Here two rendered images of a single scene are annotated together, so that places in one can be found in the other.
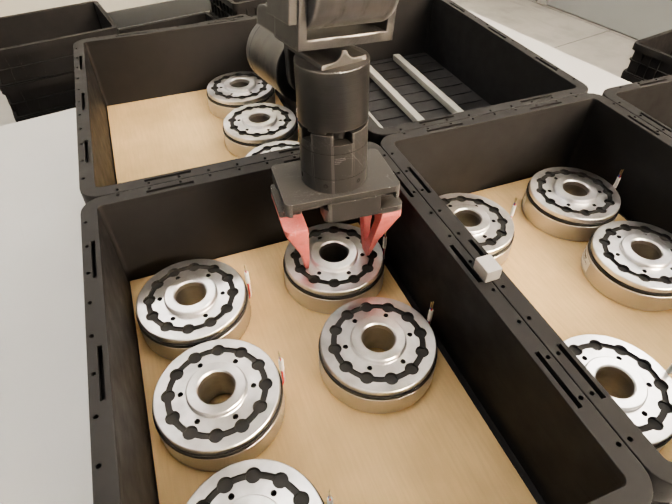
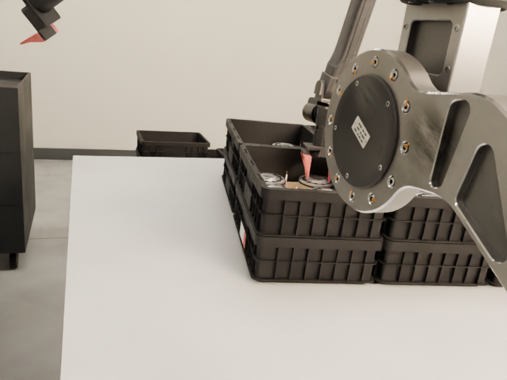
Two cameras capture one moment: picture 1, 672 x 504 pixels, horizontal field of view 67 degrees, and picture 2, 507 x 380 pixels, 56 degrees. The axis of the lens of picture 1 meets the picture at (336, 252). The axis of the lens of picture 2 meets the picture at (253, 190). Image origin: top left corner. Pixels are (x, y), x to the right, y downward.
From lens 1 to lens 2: 93 cm
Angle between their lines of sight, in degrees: 28
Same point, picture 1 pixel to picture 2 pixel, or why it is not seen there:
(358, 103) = not seen: hidden behind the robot
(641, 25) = not seen: outside the picture
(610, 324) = not seen: hidden behind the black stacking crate
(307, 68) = (321, 108)
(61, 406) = (200, 222)
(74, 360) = (204, 215)
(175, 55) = (262, 131)
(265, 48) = (308, 107)
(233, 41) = (286, 131)
